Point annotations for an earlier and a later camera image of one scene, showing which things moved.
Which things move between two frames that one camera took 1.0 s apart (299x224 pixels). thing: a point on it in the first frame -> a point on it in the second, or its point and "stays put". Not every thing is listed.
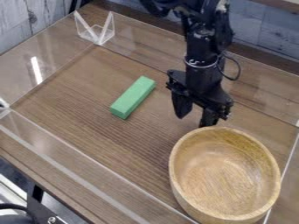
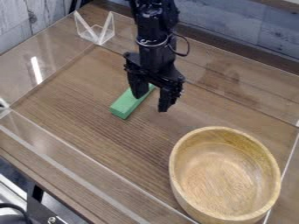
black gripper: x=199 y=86 -> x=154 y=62
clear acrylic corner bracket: x=97 y=33 stays put
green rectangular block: x=132 y=97 stays put
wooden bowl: x=224 y=176 stays put
